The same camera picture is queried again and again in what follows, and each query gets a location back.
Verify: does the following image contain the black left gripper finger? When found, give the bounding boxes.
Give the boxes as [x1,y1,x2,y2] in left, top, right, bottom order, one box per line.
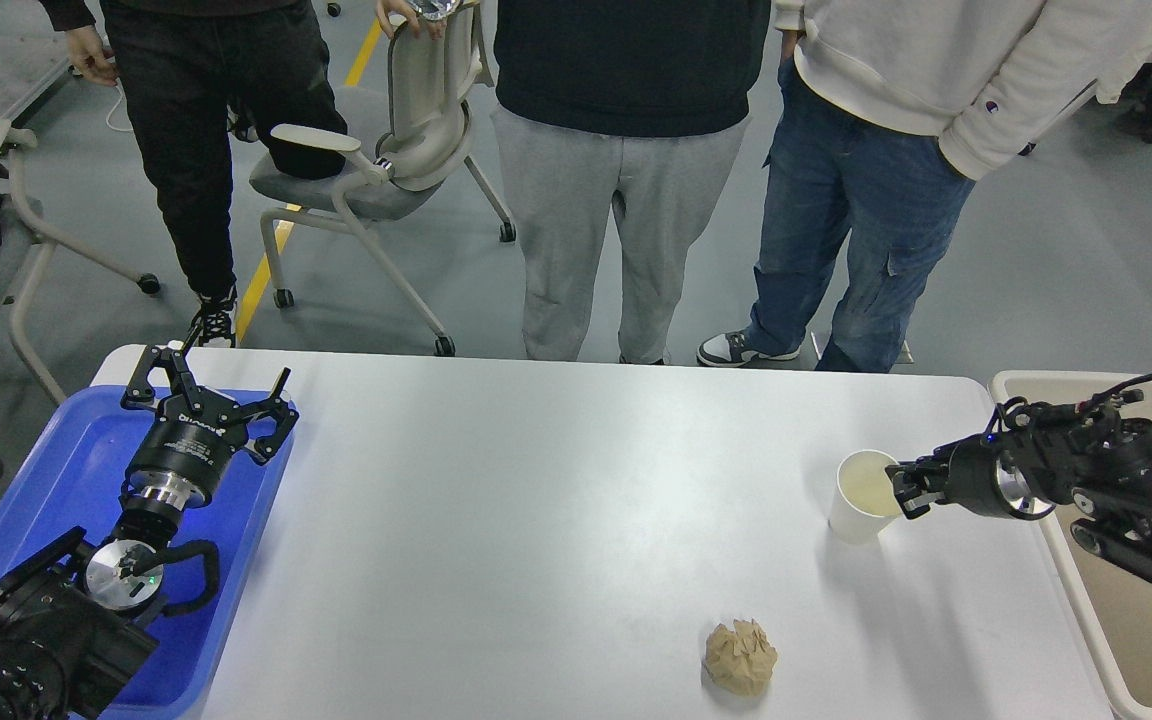
[120,329,202,415]
[230,367,300,467]

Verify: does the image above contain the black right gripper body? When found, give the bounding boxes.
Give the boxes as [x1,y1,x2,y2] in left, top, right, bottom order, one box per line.
[942,439,1032,520]

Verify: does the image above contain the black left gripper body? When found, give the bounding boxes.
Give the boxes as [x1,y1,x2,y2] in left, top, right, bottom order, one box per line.
[126,389,282,509]

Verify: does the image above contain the white paper cup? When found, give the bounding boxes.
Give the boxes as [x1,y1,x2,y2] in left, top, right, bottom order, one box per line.
[828,448,904,544]

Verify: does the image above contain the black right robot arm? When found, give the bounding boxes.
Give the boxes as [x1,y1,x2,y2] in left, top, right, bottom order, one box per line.
[884,373,1152,584]

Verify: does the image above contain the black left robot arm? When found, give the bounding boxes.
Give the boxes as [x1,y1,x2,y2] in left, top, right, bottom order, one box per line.
[0,346,300,719]

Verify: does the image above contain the crumpled brown paper ball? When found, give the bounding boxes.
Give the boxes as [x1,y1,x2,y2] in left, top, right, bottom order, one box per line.
[703,619,780,697]

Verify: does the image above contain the person in black clothes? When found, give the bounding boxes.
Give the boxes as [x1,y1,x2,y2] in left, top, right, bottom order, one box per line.
[44,1,347,348]

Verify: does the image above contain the person in blue jeans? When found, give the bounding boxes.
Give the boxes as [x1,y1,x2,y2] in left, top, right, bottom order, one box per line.
[696,1,1152,373]

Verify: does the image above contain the grey beige office chair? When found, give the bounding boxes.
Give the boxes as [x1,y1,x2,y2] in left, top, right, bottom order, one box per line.
[250,1,516,357]

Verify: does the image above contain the person in grey sweatpants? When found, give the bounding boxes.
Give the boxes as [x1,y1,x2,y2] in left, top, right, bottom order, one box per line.
[493,1,772,364]

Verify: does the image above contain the white power adapter with cable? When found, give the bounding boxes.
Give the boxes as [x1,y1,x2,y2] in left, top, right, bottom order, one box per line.
[104,83,134,135]

